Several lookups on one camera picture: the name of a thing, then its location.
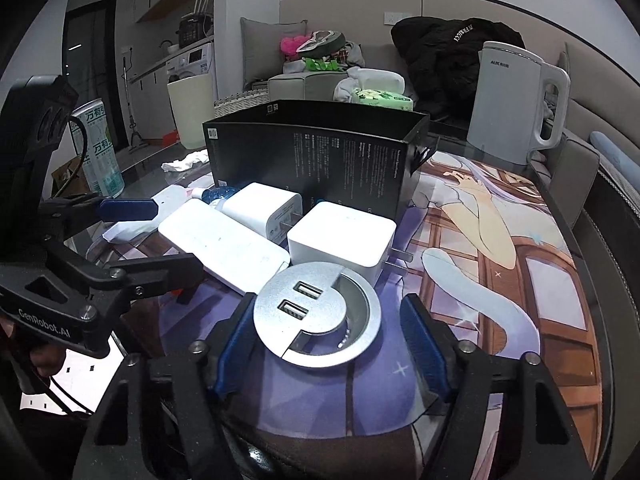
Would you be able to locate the printed desk mat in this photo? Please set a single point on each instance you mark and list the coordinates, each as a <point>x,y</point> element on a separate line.
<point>525,285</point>

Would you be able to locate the white charger plug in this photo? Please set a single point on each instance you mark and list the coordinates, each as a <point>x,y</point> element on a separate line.
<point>260,207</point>

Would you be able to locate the white power bank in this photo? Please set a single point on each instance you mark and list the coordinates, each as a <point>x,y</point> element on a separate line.
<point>225,250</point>

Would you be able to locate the printed round pillow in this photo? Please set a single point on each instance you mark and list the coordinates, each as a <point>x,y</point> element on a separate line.
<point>324,40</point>

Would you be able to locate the white wicker basket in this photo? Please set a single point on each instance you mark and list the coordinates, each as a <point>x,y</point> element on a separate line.
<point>240,102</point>

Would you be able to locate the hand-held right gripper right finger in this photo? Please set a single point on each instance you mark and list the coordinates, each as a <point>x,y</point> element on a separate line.
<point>425,345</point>

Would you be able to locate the white cube charger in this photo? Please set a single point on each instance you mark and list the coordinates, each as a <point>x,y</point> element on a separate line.
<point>340,237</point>

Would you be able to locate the light grey garment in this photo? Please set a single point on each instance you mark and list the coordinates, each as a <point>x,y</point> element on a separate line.
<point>342,89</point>

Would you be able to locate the brown cardboard box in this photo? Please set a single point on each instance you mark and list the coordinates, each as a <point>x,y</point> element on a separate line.
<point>67,177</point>

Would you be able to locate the black kitchen appliance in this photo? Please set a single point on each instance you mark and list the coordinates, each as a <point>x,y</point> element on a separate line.
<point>192,30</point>

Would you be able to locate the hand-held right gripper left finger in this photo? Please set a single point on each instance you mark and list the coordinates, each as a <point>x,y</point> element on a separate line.
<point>232,345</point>

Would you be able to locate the grey sofa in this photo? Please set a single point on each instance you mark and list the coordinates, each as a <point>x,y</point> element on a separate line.
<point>300,85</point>

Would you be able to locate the light blue pillow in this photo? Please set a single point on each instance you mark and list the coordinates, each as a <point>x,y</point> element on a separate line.
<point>612,147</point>

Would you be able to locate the pink plush toy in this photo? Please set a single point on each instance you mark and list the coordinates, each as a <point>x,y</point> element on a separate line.
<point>292,45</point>

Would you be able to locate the red bag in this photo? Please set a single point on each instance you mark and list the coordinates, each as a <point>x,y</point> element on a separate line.
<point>172,137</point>

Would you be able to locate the black puffer jacket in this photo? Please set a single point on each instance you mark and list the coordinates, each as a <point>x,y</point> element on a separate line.
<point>450,65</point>

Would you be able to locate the person's left hand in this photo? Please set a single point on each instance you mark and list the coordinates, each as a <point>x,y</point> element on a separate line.
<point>46,358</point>

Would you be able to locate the dark chair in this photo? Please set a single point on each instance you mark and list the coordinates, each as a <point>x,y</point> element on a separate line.
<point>615,260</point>

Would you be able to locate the round silver USB hub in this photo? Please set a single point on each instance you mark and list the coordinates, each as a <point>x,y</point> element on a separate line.
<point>315,305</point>

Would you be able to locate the mop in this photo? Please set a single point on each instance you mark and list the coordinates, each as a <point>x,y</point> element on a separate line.
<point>131,110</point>

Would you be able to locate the grey cushion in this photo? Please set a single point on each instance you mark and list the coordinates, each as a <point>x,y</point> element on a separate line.
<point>270,45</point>

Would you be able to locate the black cardboard box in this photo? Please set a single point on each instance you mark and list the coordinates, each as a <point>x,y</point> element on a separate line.
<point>320,165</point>

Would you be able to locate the green and white bag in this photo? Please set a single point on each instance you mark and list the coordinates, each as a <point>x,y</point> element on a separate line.
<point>322,64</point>

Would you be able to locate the white washing machine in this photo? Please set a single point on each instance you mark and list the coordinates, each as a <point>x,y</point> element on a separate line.
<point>192,60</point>

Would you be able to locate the white router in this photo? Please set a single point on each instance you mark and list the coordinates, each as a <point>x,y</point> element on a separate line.
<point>200,6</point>

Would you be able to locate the crumpled white tissue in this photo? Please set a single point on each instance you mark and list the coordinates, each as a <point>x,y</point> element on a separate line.
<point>185,161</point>

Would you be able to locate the green and white can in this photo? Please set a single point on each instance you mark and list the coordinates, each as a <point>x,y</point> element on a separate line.
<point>100,150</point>

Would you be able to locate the blue bottle with white cap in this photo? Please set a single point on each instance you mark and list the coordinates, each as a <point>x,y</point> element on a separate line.
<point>220,193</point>

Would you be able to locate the green tissue pack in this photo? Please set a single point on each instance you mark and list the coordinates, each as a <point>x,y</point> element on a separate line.
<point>382,98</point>

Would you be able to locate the white wall socket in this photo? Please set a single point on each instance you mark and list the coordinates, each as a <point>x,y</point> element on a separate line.
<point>395,19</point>

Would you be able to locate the grey upholstered chair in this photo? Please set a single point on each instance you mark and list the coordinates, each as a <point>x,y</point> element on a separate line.
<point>575,170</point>

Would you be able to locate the white electric kettle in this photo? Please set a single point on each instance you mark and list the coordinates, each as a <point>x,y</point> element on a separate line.
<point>515,105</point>

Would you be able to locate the cream trash can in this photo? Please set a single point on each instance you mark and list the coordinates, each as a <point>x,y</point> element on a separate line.
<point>192,110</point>

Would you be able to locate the dark door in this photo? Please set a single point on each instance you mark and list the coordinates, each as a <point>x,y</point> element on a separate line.
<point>92,60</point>

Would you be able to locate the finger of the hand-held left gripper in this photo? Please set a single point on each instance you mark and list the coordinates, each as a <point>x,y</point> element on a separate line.
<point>127,209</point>
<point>160,267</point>

